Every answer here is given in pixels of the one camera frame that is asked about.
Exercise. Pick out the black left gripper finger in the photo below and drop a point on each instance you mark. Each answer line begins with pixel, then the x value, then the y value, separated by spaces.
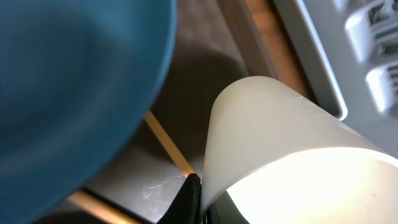
pixel 185 208

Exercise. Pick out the wooden chopstick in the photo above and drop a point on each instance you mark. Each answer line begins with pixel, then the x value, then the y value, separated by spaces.
pixel 168 145
pixel 100 209

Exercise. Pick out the cream white cup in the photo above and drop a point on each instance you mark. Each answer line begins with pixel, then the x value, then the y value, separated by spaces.
pixel 283 159

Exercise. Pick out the dark blue plate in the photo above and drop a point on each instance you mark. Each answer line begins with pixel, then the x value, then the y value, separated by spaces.
pixel 77 78

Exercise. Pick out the grey plastic dishwasher rack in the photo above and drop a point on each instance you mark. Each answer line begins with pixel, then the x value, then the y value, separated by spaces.
pixel 348 50

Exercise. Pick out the brown serving tray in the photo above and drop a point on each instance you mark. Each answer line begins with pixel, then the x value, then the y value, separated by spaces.
pixel 216 45

